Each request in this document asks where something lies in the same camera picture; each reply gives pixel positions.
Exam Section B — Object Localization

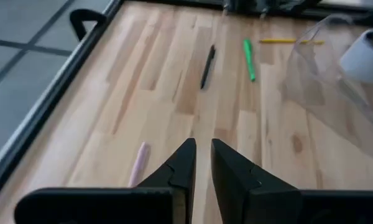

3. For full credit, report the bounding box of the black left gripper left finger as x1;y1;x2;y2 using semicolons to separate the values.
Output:
136;138;198;224

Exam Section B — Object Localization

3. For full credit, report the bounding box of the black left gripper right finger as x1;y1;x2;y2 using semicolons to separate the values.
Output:
210;138;303;224

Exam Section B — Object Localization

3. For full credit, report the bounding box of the pink pencil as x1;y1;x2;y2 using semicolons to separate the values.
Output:
127;141;151;189

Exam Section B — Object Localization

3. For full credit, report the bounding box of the black pen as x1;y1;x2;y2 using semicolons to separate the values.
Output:
200;44;217;91

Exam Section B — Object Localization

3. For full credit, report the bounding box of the clear plastic container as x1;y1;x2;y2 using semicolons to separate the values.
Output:
279;13;373;163

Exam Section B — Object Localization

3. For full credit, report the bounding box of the green pen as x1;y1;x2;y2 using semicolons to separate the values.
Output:
242;38;257;83

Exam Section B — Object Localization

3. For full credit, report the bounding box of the yellow pencil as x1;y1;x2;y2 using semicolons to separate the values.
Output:
258;37;326;45

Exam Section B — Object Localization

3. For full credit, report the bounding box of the teal artificial plant white pot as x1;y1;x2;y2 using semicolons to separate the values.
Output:
339;6;373;85

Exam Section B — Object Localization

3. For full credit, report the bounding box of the black aluminium table frame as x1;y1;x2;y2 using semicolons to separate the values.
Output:
0;0;373;207

